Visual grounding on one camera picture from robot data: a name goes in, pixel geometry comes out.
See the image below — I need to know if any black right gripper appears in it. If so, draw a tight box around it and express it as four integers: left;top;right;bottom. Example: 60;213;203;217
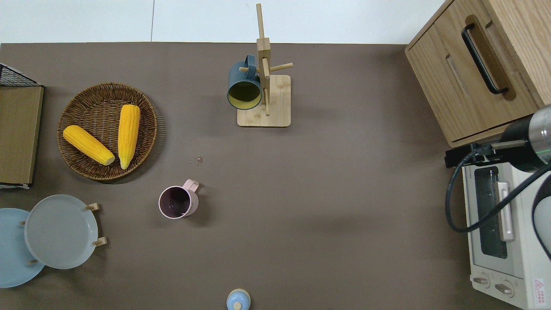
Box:
445;116;547;173

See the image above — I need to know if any pink mug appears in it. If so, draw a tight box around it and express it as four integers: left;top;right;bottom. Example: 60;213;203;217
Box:
158;179;200;220

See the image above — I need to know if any wooden cabinet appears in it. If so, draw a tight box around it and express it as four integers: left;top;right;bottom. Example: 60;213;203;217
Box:
405;0;551;148

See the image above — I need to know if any white toaster oven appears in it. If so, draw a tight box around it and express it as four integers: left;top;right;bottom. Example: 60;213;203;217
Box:
461;161;551;310

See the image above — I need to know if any brown table mat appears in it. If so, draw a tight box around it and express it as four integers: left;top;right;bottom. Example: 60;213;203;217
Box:
0;42;517;310

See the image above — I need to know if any wooden mug rack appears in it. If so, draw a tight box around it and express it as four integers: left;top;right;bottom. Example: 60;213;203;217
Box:
237;3;294;128

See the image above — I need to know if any dark blue mug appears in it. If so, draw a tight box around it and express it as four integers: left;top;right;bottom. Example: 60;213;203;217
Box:
227;55;262;110

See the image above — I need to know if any yellow corn cob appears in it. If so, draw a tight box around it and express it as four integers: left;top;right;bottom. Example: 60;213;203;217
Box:
63;125;115;166
118;105;141;170

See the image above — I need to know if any brown wicker basket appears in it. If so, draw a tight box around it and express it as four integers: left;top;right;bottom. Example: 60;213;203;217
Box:
57;83;158;181

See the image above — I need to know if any wooden plate rack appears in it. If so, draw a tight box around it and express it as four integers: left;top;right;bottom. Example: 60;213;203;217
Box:
17;202;108;265

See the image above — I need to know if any grey plate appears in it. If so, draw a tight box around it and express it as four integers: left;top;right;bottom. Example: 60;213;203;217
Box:
24;195;99;270

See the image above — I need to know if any light blue plate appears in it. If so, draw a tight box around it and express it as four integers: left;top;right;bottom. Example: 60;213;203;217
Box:
0;208;46;288

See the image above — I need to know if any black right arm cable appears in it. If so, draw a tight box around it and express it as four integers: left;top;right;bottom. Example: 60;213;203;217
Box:
446;140;551;233

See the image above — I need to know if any black cabinet handle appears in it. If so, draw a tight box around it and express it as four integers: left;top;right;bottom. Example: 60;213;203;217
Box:
461;22;509;95

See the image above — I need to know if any wire and wood shelf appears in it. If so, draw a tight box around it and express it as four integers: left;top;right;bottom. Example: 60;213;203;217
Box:
0;62;45;190

